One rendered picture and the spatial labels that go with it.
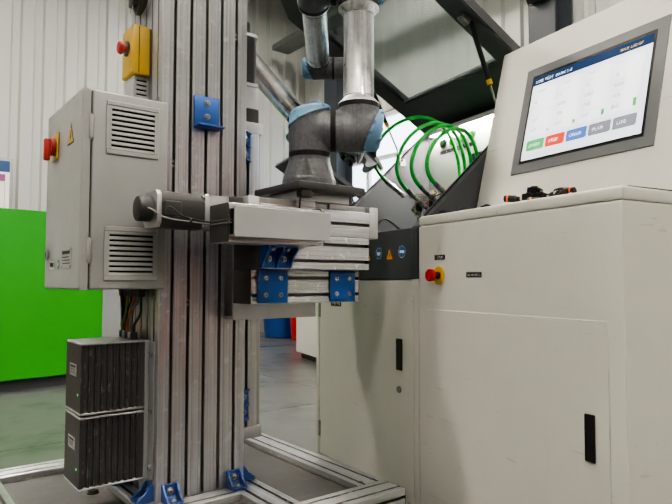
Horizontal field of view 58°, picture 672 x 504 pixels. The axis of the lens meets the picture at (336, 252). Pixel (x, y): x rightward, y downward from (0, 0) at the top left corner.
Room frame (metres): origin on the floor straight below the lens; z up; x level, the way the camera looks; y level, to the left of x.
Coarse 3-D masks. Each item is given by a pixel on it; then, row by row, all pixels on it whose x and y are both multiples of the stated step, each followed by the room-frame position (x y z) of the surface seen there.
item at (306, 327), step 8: (280, 168) 6.10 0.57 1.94; (336, 176) 5.56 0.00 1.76; (336, 184) 5.75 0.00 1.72; (344, 184) 5.60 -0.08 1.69; (352, 200) 5.65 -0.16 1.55; (296, 320) 6.24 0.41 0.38; (304, 320) 6.02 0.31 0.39; (312, 320) 5.83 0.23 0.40; (296, 328) 6.24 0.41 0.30; (304, 328) 6.02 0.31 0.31; (312, 328) 5.83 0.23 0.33; (296, 336) 6.24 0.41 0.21; (304, 336) 6.02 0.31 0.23; (312, 336) 5.82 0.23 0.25; (296, 344) 6.23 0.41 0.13; (304, 344) 6.02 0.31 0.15; (312, 344) 5.82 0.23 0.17; (304, 352) 6.02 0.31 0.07; (312, 352) 5.82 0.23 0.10; (312, 360) 5.93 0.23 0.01
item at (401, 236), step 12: (408, 228) 1.88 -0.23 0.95; (372, 240) 2.07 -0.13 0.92; (384, 240) 2.00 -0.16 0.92; (396, 240) 1.94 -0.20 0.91; (408, 240) 1.88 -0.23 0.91; (372, 252) 2.07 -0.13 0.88; (384, 252) 2.00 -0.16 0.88; (396, 252) 1.94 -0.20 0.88; (408, 252) 1.88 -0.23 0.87; (372, 264) 2.07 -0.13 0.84; (384, 264) 2.00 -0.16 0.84; (396, 264) 1.94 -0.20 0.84; (408, 264) 1.88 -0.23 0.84; (360, 276) 2.14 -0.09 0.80; (372, 276) 2.07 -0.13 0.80; (384, 276) 2.00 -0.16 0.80; (396, 276) 1.94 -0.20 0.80; (408, 276) 1.88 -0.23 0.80
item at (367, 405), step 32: (384, 288) 2.00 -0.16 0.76; (320, 320) 2.42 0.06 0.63; (352, 320) 2.19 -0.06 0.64; (384, 320) 2.00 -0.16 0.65; (320, 352) 2.42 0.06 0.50; (352, 352) 2.19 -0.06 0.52; (384, 352) 2.00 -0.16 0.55; (320, 384) 2.41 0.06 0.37; (352, 384) 2.19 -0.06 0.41; (384, 384) 2.00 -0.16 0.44; (320, 416) 2.41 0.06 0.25; (352, 416) 2.19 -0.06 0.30; (384, 416) 2.00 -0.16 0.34; (320, 448) 2.41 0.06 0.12; (352, 448) 2.19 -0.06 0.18; (384, 448) 2.00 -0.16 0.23
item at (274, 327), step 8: (264, 320) 8.41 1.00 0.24; (272, 320) 8.29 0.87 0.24; (280, 320) 8.27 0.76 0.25; (288, 320) 8.29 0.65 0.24; (264, 328) 8.45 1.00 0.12; (272, 328) 8.30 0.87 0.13; (280, 328) 8.28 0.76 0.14; (288, 328) 8.30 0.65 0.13; (272, 336) 8.31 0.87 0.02; (280, 336) 8.28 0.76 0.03; (288, 336) 8.31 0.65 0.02
